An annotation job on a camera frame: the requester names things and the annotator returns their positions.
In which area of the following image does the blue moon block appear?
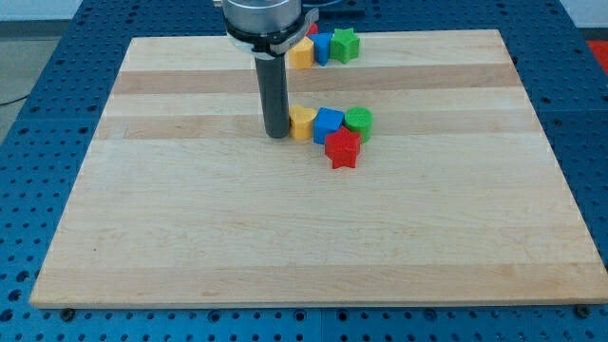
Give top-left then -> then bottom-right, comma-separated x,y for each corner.
309,33 -> 333,67

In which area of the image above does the light wooden board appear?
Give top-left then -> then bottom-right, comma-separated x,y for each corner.
29,29 -> 607,309

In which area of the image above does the green cylinder block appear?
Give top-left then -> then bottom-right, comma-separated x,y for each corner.
344,106 -> 373,143

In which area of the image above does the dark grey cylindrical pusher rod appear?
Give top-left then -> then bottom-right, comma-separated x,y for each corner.
255,56 -> 290,139

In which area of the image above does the red object at right edge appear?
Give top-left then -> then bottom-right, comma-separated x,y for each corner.
586,40 -> 608,73

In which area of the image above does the red block behind arm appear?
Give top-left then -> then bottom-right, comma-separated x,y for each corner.
307,23 -> 318,36

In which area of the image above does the red star block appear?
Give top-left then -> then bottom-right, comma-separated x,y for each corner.
325,126 -> 362,169

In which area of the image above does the green star block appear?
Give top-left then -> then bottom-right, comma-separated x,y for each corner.
330,28 -> 360,64

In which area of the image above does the yellow pentagon block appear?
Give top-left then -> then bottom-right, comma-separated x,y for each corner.
288,37 -> 314,69

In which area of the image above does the black cable on floor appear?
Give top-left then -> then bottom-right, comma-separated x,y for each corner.
0,93 -> 30,107

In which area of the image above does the yellow heart block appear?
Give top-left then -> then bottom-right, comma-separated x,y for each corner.
289,104 -> 317,141

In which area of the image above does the blue cube block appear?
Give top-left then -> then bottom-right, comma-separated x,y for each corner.
313,107 -> 344,144

